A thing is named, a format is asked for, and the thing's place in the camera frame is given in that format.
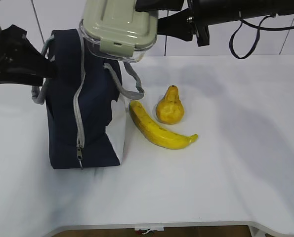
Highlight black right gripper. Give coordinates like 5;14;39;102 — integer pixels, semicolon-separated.
135;0;212;47

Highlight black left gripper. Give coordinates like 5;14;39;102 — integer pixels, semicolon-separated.
0;25;57;87

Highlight green lid glass container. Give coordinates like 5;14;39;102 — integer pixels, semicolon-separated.
79;0;159;63

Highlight navy blue lunch bag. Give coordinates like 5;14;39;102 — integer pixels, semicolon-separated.
31;29;144;169

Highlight yellow pear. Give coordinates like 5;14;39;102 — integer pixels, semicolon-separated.
156;85;185;125

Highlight yellow banana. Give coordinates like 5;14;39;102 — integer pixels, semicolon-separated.
129;100;199;150

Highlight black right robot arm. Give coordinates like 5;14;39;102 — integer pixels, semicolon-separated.
135;0;294;47

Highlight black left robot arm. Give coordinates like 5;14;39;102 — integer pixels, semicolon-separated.
0;25;57;86

